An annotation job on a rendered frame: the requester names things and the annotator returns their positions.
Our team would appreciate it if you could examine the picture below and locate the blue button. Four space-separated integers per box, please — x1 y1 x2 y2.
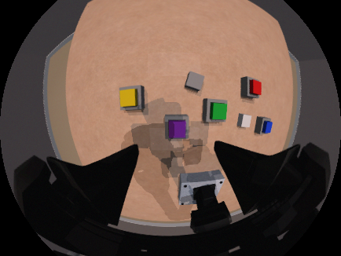
255 116 273 134

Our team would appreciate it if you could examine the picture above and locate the yellow button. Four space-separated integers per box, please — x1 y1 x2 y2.
119 85 145 110

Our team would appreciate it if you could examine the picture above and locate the green button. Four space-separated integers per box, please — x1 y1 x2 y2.
202 97 228 123

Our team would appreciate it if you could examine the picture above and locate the purple button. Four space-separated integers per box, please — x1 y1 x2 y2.
164 115 189 140

